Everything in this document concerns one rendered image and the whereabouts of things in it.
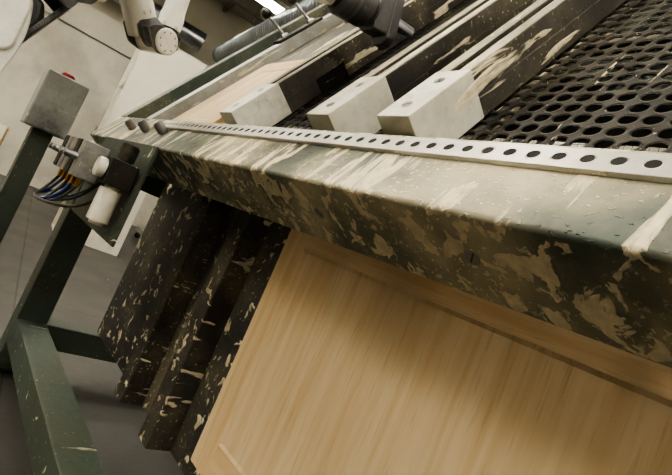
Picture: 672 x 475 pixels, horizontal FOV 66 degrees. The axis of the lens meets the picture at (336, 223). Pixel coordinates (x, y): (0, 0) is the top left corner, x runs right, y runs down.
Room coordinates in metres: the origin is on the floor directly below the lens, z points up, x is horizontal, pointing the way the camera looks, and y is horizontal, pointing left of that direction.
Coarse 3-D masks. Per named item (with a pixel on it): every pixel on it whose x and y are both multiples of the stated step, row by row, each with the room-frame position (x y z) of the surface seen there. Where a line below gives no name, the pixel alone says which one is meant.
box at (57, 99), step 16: (48, 80) 1.52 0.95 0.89; (64, 80) 1.54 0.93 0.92; (32, 96) 1.59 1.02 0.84; (48, 96) 1.53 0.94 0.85; (64, 96) 1.55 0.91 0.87; (80, 96) 1.57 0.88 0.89; (32, 112) 1.52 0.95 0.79; (48, 112) 1.54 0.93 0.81; (64, 112) 1.56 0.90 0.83; (48, 128) 1.55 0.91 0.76; (64, 128) 1.57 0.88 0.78
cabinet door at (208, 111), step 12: (300, 60) 1.44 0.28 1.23; (264, 72) 1.53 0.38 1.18; (276, 72) 1.45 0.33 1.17; (240, 84) 1.52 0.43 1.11; (252, 84) 1.45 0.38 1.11; (216, 96) 1.51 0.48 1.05; (228, 96) 1.45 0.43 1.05; (240, 96) 1.39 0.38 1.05; (192, 108) 1.51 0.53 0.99; (204, 108) 1.45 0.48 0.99; (216, 108) 1.39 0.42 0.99; (180, 120) 1.44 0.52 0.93; (192, 120) 1.37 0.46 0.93; (204, 120) 1.31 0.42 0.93; (216, 120) 1.25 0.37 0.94
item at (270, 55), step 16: (304, 32) 1.74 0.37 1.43; (320, 32) 1.77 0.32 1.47; (272, 48) 1.69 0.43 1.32; (288, 48) 1.72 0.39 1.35; (240, 64) 1.69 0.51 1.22; (256, 64) 1.67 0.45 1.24; (224, 80) 1.63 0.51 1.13; (192, 96) 1.58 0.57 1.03; (208, 96) 1.61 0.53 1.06; (160, 112) 1.55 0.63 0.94; (176, 112) 1.57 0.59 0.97
